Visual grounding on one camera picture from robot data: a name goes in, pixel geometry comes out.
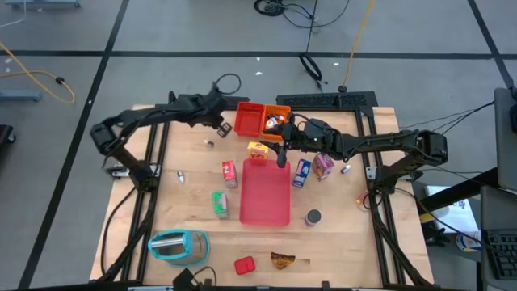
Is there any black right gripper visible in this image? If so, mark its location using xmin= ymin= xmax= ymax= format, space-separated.
xmin=259 ymin=116 xmax=337 ymax=169

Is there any yellow Corn Pops cereal box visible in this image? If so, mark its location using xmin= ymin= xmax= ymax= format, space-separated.
xmin=246 ymin=141 xmax=270 ymax=160

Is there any blue Frosted Flakes cereal box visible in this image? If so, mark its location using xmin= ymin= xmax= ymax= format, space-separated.
xmin=292 ymin=158 xmax=313 ymax=189

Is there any purple Raisin Bran cereal box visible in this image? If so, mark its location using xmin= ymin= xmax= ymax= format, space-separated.
xmin=311 ymin=152 xmax=336 ymax=182

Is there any red Froot Loops cereal box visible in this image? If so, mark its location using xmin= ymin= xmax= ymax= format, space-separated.
xmin=221 ymin=159 xmax=239 ymax=189

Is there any green Apple Jacks cereal box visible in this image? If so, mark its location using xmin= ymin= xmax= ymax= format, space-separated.
xmin=211 ymin=190 xmax=231 ymax=221

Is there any dark lidded spice jar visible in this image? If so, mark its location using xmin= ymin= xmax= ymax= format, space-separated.
xmin=304 ymin=208 xmax=323 ymax=228

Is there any taco seasoning mix packet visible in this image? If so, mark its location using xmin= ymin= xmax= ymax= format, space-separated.
xmin=270 ymin=251 xmax=297 ymax=272

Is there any smoked paprika tin red lid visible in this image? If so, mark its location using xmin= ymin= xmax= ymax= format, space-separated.
xmin=233 ymin=255 xmax=257 ymax=276

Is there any orange plastic mesh basket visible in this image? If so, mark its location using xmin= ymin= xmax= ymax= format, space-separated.
xmin=260 ymin=103 xmax=292 ymax=142

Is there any black perforated plate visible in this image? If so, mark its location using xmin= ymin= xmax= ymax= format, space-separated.
xmin=225 ymin=95 xmax=251 ymax=110
xmin=275 ymin=90 xmax=379 ymax=110

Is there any pink translucent plastic bin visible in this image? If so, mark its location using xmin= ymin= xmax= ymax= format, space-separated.
xmin=238 ymin=158 xmax=292 ymax=227

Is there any steel box grater teal trim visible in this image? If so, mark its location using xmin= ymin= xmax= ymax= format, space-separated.
xmin=146 ymin=228 xmax=212 ymax=269

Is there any black glove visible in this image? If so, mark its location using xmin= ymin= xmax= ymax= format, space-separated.
xmin=422 ymin=223 xmax=450 ymax=248

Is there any white paper sheet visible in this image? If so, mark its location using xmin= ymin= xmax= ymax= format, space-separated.
xmin=424 ymin=184 xmax=481 ymax=234

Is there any black desk beam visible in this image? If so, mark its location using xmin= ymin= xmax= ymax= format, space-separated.
xmin=417 ymin=167 xmax=500 ymax=214

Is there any grey cart base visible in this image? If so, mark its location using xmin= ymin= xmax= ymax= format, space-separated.
xmin=3 ymin=0 xmax=82 ymax=10

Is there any black caster wheel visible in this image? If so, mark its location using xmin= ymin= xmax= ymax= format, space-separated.
xmin=0 ymin=124 xmax=17 ymax=146

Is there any grey desk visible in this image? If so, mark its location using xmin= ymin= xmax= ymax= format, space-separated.
xmin=479 ymin=184 xmax=517 ymax=291

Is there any black keyboard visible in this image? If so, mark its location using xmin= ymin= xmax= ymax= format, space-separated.
xmin=482 ymin=228 xmax=517 ymax=282

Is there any black looped wrist cable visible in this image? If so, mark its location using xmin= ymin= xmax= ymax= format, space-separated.
xmin=212 ymin=73 xmax=242 ymax=97

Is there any black hanging cable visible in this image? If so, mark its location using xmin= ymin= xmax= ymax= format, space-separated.
xmin=297 ymin=0 xmax=325 ymax=92

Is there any black aluminium table frame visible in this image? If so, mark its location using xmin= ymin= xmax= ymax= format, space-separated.
xmin=89 ymin=91 xmax=436 ymax=291

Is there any black coiled cable bundle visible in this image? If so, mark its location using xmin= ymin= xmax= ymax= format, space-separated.
xmin=253 ymin=0 xmax=351 ymax=30

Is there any yellow hanging cable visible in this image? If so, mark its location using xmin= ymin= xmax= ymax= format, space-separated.
xmin=341 ymin=0 xmax=376 ymax=93

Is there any black device with cable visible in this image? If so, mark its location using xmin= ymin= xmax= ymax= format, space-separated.
xmin=172 ymin=265 xmax=218 ymax=290

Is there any yellow floor cable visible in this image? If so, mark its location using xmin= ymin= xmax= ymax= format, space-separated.
xmin=0 ymin=41 xmax=77 ymax=105

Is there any grey floor bracket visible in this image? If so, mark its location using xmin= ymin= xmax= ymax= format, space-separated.
xmin=0 ymin=89 xmax=43 ymax=103

